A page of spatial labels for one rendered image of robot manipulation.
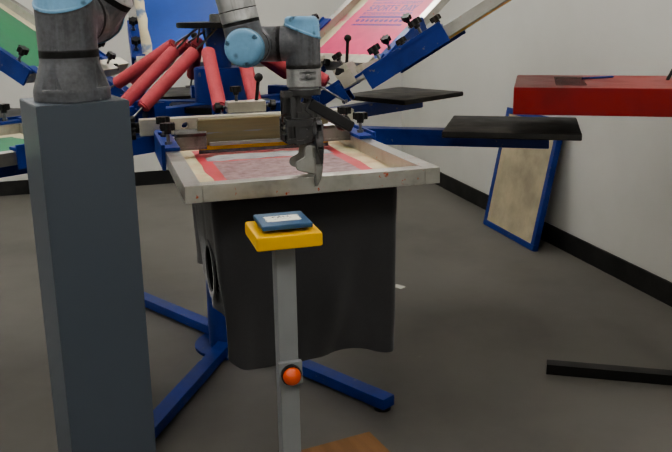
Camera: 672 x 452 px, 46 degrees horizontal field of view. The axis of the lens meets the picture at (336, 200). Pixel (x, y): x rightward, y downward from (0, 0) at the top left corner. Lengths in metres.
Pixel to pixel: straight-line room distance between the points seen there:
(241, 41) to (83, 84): 0.33
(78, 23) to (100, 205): 0.36
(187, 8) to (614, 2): 2.11
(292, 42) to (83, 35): 0.42
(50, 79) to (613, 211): 3.19
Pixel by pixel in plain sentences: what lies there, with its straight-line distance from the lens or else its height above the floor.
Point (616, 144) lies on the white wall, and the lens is 4.24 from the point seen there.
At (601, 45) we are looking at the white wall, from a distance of 4.34.
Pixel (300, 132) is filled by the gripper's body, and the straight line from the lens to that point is 1.73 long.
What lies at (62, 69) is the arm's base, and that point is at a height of 1.26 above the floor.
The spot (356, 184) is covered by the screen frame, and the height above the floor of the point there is 0.99.
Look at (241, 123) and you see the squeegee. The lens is 2.31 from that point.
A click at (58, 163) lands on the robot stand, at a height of 1.09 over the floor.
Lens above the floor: 1.38
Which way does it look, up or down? 14 degrees down
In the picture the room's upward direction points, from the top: 1 degrees counter-clockwise
